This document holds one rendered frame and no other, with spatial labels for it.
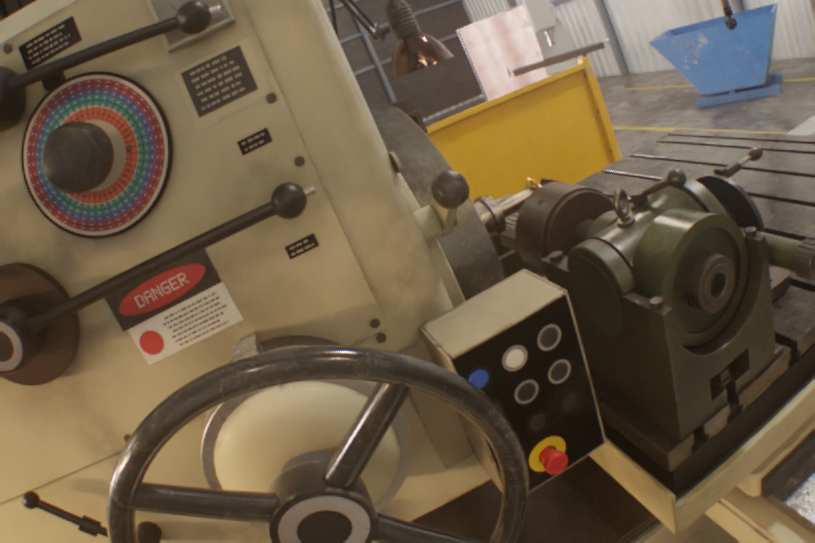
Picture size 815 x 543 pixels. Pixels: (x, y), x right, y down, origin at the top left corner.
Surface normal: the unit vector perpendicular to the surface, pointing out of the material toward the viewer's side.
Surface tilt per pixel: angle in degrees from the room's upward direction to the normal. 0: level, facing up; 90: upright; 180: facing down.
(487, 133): 90
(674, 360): 90
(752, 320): 90
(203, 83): 90
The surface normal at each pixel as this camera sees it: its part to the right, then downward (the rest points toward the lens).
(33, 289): 0.25, 0.18
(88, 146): 0.51, 0.02
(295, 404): 0.14, -0.32
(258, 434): -0.13, -0.17
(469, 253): 0.15, -0.03
